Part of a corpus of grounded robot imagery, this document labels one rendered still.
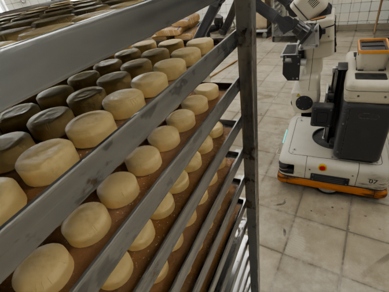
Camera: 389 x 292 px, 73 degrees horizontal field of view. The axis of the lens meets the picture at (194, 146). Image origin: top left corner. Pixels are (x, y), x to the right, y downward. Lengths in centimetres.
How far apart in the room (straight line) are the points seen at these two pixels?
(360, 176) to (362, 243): 39
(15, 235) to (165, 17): 24
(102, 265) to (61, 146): 12
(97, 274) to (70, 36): 20
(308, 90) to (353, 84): 30
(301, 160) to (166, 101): 164
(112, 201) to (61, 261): 8
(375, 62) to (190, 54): 144
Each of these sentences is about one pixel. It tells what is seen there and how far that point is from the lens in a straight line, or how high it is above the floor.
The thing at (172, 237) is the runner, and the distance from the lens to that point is 38.
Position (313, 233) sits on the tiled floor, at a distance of 183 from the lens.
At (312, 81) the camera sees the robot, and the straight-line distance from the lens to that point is 180.
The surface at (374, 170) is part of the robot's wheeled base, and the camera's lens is 192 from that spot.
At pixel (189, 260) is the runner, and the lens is 46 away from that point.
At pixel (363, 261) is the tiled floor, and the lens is 180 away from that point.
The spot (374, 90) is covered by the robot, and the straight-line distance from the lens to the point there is 166.
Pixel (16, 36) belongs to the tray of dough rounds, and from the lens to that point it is 30.
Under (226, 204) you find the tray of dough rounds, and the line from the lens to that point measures 67.
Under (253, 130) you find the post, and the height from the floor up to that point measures 112.
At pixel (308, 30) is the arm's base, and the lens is 157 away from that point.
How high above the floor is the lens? 145
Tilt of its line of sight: 35 degrees down
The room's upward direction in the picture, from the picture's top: 11 degrees counter-clockwise
